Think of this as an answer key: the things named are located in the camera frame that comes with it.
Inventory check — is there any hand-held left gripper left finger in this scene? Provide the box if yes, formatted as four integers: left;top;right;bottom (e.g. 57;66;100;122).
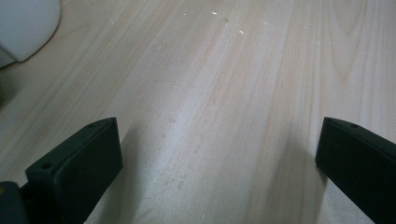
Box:
25;117;124;224

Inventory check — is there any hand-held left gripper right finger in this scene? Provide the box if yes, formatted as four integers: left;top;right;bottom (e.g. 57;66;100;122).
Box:
314;116;396;224

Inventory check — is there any white pedal trash can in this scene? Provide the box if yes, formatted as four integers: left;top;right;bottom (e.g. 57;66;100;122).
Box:
0;0;62;69

